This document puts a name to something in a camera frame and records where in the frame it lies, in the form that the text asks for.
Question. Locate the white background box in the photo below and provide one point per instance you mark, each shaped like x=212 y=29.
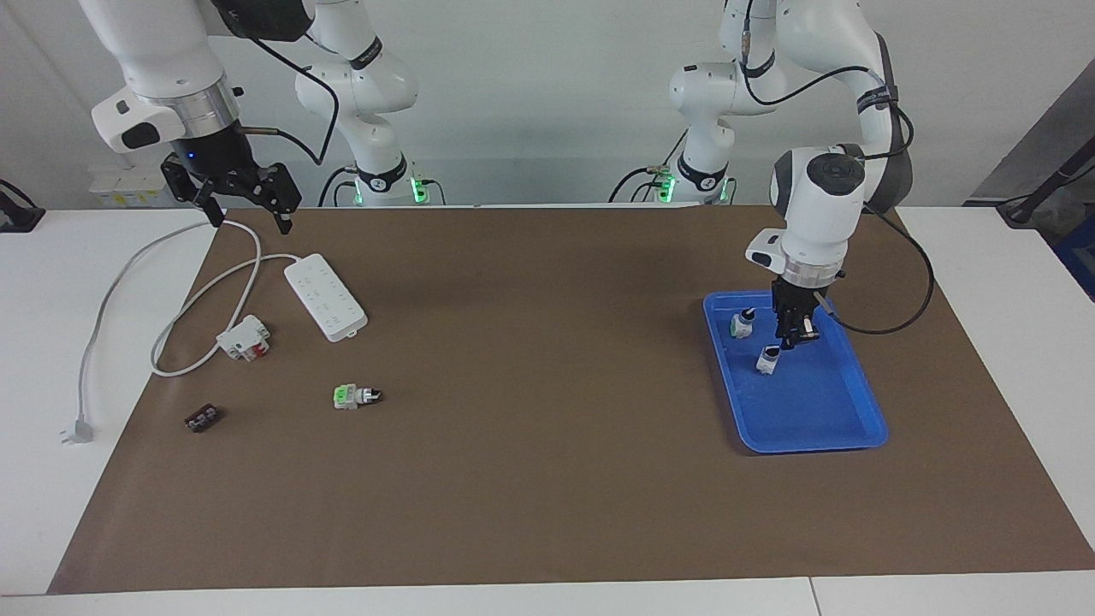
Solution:
x=128 y=190

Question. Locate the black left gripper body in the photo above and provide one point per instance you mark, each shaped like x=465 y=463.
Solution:
x=798 y=304

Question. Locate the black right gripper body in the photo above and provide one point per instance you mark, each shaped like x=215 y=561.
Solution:
x=214 y=158

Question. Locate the orange white knob switch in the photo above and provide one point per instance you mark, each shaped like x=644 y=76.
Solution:
x=767 y=362

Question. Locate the blue plastic tray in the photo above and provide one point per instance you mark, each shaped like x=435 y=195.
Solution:
x=813 y=402

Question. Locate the bright green push switch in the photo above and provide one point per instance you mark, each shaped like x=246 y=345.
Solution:
x=346 y=396

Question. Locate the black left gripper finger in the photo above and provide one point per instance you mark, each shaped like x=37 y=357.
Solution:
x=785 y=335
x=811 y=331

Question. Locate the dark brown terminal block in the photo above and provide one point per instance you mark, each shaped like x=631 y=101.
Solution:
x=203 y=418

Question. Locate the blue crate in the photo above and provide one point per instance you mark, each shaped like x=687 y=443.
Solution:
x=1080 y=257

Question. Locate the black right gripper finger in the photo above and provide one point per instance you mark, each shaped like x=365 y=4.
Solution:
x=284 y=192
x=190 y=184

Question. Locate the black clamp device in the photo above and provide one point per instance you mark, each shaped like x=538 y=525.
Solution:
x=17 y=214

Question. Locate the white red circuit breaker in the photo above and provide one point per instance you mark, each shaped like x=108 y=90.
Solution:
x=242 y=338

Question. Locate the white power strip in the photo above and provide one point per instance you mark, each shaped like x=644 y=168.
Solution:
x=325 y=297

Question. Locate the brown paper table mat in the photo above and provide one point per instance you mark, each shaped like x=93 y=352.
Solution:
x=547 y=479

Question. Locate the black stand with pole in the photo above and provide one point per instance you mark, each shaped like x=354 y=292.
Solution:
x=1026 y=210

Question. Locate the grey switch in tray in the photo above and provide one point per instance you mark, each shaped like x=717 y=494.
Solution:
x=742 y=325

